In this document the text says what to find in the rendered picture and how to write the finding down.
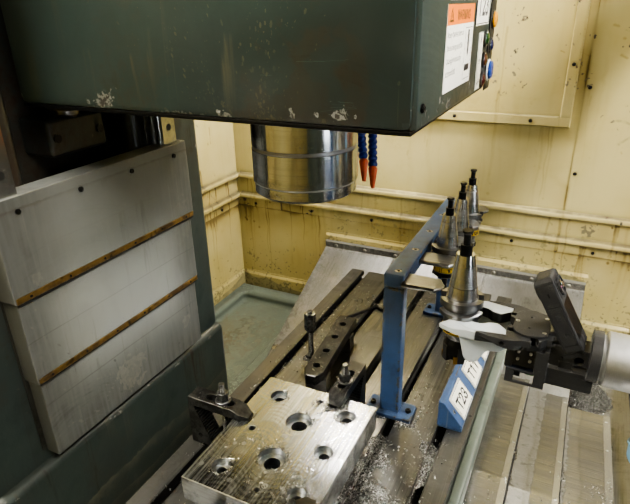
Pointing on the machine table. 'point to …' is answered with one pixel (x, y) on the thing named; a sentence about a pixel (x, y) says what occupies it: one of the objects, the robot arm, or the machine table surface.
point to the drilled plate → (197, 489)
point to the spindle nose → (303, 164)
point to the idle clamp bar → (321, 380)
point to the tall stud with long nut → (310, 331)
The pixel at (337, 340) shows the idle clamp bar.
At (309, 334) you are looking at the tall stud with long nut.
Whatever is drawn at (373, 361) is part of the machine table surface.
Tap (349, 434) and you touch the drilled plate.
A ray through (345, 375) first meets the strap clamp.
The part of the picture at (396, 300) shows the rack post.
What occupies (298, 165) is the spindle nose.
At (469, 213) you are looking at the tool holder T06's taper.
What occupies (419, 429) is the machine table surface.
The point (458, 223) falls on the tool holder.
